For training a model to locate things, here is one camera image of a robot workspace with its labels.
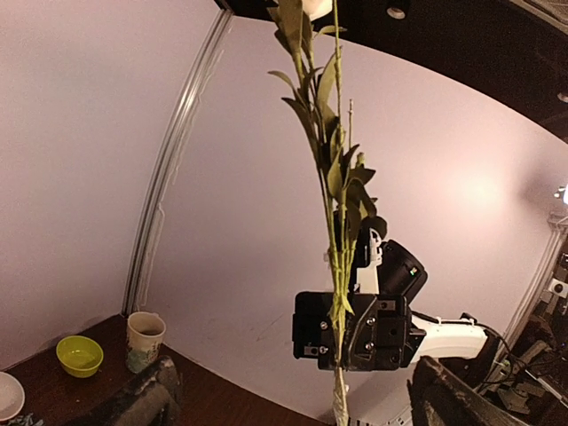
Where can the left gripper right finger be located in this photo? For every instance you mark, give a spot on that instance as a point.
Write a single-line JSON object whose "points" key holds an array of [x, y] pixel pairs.
{"points": [[438, 397]]}

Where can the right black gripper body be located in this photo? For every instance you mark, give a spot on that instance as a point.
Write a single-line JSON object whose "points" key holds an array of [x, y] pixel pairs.
{"points": [[379, 333]]}

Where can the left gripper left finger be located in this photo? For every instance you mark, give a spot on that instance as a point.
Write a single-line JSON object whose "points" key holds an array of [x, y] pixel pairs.
{"points": [[152, 397]]}

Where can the yellow flower bunch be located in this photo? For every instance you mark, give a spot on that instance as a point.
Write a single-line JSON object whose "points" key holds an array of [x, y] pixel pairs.
{"points": [[342, 173]]}

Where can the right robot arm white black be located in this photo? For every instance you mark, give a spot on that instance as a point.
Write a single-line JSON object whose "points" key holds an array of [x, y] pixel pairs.
{"points": [[463, 339]]}

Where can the floral ceramic mug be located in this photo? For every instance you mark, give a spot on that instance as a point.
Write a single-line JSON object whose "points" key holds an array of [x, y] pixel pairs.
{"points": [[145, 333]]}

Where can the green plastic bowl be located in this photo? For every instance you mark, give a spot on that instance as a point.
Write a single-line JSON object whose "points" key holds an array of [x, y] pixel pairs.
{"points": [[79, 356]]}

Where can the white ceramic bowl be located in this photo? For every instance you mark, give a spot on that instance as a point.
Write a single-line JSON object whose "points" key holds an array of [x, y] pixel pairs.
{"points": [[12, 397]]}

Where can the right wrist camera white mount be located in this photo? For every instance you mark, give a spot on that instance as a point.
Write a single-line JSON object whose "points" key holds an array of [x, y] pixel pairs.
{"points": [[367, 257]]}

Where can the right aluminium corner post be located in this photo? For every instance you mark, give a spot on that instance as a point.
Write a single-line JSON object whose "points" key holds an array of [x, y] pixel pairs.
{"points": [[168, 161]]}

